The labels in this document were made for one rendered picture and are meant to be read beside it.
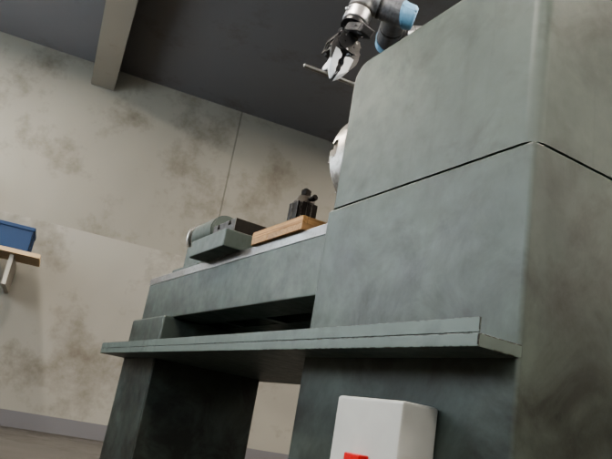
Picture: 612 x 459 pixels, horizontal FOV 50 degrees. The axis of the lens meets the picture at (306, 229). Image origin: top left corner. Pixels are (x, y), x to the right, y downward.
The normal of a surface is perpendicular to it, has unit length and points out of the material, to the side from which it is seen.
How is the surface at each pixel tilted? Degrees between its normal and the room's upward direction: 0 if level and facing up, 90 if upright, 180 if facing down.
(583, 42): 90
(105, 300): 90
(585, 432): 90
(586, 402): 90
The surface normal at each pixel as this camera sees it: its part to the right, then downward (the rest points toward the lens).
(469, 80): -0.84, -0.29
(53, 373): 0.37, -0.21
